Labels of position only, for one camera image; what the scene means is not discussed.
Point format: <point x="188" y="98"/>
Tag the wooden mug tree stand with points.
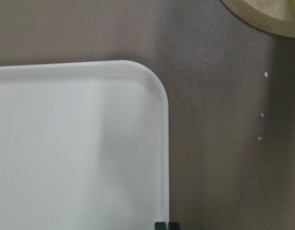
<point x="273" y="16"/>

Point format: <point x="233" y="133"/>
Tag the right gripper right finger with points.
<point x="173" y="226"/>

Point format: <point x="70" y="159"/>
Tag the cream rabbit tray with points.
<point x="83" y="146"/>

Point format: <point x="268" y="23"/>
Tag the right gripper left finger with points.
<point x="160" y="226"/>

